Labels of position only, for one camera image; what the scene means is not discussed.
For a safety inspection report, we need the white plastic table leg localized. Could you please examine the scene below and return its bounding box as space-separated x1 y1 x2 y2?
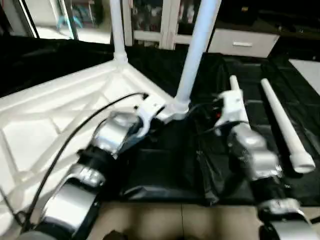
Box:
109 0 129 63
172 0 222 115
229 75 246 101
260 78 316 174

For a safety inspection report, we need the white plastic table top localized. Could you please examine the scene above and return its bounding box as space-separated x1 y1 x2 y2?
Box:
0 60 192 223

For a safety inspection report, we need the black work mat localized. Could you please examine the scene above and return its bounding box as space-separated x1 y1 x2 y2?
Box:
0 37 320 206

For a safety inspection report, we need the white drawer unit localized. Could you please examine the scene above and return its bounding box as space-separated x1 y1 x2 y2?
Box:
207 27 280 58

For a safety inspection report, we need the white glass door cabinet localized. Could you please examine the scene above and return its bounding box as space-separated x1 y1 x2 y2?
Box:
122 0 221 51

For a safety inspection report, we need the white flat panel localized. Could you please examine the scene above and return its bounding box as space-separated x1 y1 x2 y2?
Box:
290 59 320 96

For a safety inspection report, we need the storage rack with items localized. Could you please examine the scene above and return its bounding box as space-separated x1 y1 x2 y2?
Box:
55 0 96 31

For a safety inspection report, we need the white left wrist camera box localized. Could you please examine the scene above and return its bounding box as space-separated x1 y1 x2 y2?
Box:
134 95 166 138

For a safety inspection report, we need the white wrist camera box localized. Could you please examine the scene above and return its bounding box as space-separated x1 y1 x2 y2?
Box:
217 90 249 127
134 95 166 138

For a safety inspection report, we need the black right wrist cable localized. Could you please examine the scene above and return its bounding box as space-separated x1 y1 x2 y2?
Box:
197 102 236 137

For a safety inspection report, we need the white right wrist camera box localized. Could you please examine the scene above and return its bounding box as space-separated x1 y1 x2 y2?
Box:
217 90 249 127

